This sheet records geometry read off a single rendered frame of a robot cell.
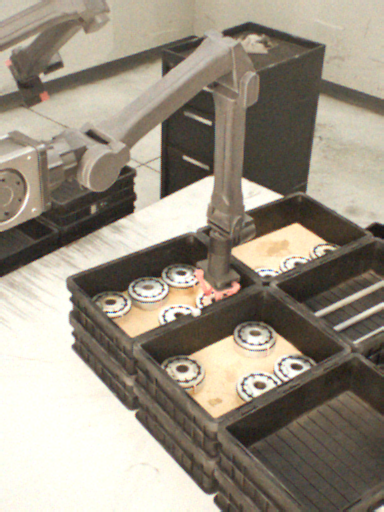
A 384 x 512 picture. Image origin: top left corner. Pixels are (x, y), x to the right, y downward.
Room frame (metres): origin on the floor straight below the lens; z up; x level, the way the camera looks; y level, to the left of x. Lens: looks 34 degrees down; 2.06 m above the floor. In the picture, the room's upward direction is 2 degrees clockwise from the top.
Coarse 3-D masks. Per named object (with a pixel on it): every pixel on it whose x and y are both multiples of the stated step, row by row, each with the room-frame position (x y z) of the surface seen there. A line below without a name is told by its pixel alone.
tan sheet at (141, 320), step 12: (168, 300) 1.62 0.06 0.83; (180, 300) 1.62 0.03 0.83; (192, 300) 1.63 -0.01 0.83; (132, 312) 1.56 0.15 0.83; (144, 312) 1.57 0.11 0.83; (156, 312) 1.57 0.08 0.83; (120, 324) 1.51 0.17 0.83; (132, 324) 1.52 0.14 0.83; (144, 324) 1.52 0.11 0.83; (156, 324) 1.52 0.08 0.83; (132, 336) 1.47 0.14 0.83
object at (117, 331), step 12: (168, 240) 1.75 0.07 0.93; (204, 240) 1.76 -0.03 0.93; (144, 252) 1.69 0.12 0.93; (108, 264) 1.63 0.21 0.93; (72, 276) 1.57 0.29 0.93; (252, 276) 1.60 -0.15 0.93; (72, 288) 1.53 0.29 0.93; (252, 288) 1.55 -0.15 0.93; (84, 300) 1.48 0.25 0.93; (228, 300) 1.50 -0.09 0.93; (96, 312) 1.44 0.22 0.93; (108, 324) 1.40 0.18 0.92; (168, 324) 1.40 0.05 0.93; (120, 336) 1.36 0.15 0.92; (144, 336) 1.35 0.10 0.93; (132, 348) 1.34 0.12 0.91
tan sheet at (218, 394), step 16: (208, 352) 1.42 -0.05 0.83; (224, 352) 1.43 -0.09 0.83; (288, 352) 1.44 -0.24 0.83; (208, 368) 1.37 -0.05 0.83; (224, 368) 1.37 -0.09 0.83; (240, 368) 1.37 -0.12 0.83; (256, 368) 1.37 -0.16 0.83; (272, 368) 1.38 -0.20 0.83; (208, 384) 1.31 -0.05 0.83; (224, 384) 1.32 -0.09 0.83; (208, 400) 1.26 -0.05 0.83; (224, 400) 1.27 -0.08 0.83
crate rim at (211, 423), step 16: (224, 304) 1.48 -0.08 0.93; (288, 304) 1.50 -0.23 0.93; (192, 320) 1.42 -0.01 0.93; (160, 336) 1.36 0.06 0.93; (336, 336) 1.38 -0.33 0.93; (144, 352) 1.30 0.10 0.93; (160, 368) 1.25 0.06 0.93; (176, 384) 1.20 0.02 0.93; (288, 384) 1.22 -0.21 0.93; (192, 400) 1.16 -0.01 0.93; (256, 400) 1.17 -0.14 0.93; (208, 416) 1.12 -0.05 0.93; (224, 416) 1.12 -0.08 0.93
